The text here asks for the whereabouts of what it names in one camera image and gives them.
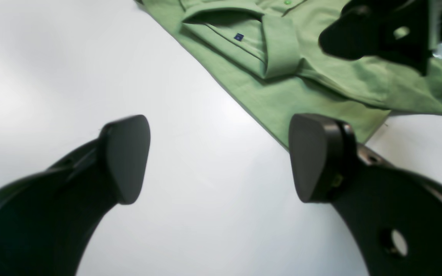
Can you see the green polo shirt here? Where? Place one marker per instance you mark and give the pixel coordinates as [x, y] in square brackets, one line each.
[266, 55]

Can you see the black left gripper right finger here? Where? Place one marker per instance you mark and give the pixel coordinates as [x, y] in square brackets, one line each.
[394, 215]

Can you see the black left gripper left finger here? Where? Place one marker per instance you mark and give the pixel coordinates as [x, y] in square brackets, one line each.
[48, 218]

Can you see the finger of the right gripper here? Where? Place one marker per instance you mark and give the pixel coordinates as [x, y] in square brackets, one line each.
[394, 30]

